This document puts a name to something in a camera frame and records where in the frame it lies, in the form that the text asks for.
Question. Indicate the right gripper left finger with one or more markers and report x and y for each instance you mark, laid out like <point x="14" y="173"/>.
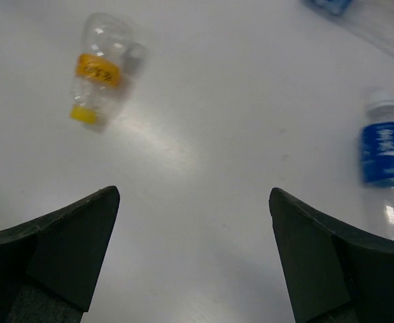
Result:
<point x="49" y="266"/>

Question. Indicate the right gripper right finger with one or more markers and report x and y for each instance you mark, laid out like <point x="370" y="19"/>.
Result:
<point x="334" y="272"/>

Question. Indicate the blue label bottle white cap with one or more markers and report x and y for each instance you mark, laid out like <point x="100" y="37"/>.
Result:
<point x="376" y="160"/>

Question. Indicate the orange label bottle yellow cap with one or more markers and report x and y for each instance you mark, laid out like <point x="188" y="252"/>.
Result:
<point x="110" y="59"/>

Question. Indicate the blue label bottle at back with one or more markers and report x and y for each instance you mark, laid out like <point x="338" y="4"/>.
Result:
<point x="372" y="21"/>

